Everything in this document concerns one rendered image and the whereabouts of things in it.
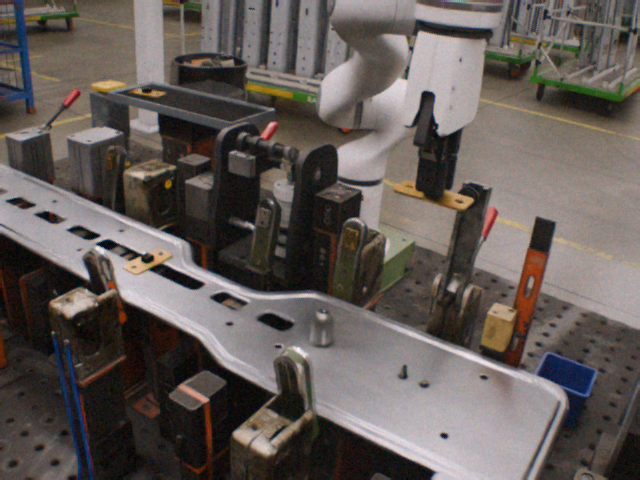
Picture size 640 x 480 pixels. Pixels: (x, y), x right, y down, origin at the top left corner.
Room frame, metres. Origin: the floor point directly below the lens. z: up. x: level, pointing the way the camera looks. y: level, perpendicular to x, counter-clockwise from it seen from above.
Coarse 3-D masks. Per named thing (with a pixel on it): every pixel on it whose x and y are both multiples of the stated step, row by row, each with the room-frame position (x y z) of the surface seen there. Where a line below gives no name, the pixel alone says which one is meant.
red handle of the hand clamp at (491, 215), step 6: (492, 210) 0.84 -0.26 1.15; (486, 216) 0.83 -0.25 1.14; (492, 216) 0.83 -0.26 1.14; (486, 222) 0.82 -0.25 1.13; (492, 222) 0.83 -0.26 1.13; (486, 228) 0.82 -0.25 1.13; (486, 234) 0.81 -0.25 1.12; (480, 240) 0.80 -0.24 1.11; (480, 246) 0.80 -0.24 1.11; (456, 276) 0.76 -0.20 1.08; (450, 282) 0.75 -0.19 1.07; (456, 282) 0.75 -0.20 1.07; (450, 288) 0.74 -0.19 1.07; (456, 288) 0.74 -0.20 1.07; (450, 294) 0.74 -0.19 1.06; (456, 294) 0.74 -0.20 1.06
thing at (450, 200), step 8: (400, 184) 0.65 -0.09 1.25; (408, 184) 0.65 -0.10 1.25; (400, 192) 0.63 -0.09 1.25; (408, 192) 0.63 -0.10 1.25; (416, 192) 0.63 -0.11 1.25; (448, 192) 0.64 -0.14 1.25; (424, 200) 0.61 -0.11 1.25; (432, 200) 0.61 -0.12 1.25; (440, 200) 0.61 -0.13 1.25; (448, 200) 0.61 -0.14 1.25; (456, 200) 0.62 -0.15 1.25; (464, 200) 0.62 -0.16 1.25; (472, 200) 0.62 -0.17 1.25; (448, 208) 0.60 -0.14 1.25; (456, 208) 0.59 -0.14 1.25; (464, 208) 0.59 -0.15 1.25
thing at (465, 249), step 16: (464, 192) 0.74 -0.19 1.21; (480, 192) 0.76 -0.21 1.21; (480, 208) 0.75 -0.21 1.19; (464, 224) 0.76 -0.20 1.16; (480, 224) 0.74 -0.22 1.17; (464, 240) 0.76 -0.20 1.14; (448, 256) 0.75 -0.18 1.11; (464, 256) 0.75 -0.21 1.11; (448, 272) 0.75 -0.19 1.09; (464, 272) 0.74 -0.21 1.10; (464, 288) 0.73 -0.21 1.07
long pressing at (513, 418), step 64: (64, 192) 1.12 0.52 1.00; (64, 256) 0.87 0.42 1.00; (192, 256) 0.90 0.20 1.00; (192, 320) 0.72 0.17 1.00; (256, 320) 0.73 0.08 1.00; (384, 320) 0.75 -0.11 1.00; (256, 384) 0.60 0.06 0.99; (320, 384) 0.60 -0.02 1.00; (384, 384) 0.61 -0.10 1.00; (448, 384) 0.61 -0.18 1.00; (512, 384) 0.62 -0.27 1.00; (384, 448) 0.51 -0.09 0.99; (448, 448) 0.50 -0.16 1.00; (512, 448) 0.50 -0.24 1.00
